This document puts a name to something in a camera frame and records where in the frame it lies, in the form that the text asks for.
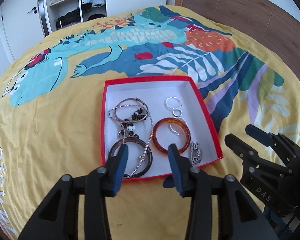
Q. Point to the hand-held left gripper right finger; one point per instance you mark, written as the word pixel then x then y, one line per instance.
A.
pixel 175 170

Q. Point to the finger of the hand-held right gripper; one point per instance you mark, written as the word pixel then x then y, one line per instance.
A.
pixel 237 146
pixel 258 133

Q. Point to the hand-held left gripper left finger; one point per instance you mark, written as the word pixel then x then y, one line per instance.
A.
pixel 121 166

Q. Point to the amber resin bangle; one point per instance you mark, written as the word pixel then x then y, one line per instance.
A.
pixel 156 145

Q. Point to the twisted silver hoop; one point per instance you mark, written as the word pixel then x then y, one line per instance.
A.
pixel 166 103
pixel 176 131

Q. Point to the thin copper bangle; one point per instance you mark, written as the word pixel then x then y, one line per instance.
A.
pixel 126 99

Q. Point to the red jewelry box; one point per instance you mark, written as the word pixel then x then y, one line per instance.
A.
pixel 150 90

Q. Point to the dark brown bangle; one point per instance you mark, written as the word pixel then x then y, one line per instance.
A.
pixel 133 140

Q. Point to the yellow printed dinosaur blanket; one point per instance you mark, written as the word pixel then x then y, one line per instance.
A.
pixel 52 120

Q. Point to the wooden headboard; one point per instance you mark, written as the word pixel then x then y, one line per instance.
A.
pixel 252 17

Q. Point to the black cap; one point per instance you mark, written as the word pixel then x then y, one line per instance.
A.
pixel 96 17

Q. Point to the folded dark clothes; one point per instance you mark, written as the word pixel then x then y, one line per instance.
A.
pixel 68 17

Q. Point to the white door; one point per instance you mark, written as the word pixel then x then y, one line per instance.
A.
pixel 17 25

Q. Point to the chrome vertical bar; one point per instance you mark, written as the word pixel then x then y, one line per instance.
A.
pixel 43 5

